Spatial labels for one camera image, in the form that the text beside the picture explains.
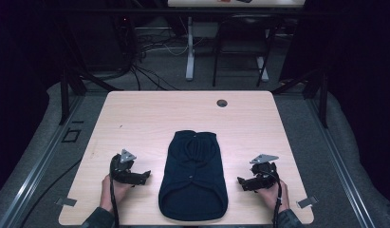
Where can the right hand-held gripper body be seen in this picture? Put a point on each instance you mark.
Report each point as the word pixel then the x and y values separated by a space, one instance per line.
pixel 264 172

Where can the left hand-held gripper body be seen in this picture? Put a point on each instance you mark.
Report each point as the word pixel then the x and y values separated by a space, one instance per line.
pixel 121 167

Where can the dark navy sleeveless garment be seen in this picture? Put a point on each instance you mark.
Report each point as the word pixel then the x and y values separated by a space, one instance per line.
pixel 192 177

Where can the person's right hand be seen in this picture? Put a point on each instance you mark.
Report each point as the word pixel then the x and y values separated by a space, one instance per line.
pixel 270 196

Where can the person's left hand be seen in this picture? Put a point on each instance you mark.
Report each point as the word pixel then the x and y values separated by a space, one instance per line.
pixel 118 193

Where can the dark computer case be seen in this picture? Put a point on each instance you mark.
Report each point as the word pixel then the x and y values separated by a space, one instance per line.
pixel 104 41

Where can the white-legged desk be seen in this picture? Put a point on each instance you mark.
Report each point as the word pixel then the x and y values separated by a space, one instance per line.
pixel 190 47

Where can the black chair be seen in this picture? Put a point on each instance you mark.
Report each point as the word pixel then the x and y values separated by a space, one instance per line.
pixel 243 34

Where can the metal table bracket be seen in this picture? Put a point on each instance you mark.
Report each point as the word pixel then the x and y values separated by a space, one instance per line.
pixel 307 202
pixel 66 201

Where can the aluminium floor rail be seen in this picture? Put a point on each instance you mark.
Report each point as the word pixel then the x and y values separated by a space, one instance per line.
pixel 40 164
pixel 338 161

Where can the black metal frame stand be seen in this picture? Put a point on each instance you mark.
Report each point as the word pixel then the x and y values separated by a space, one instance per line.
pixel 64 95
pixel 322 95

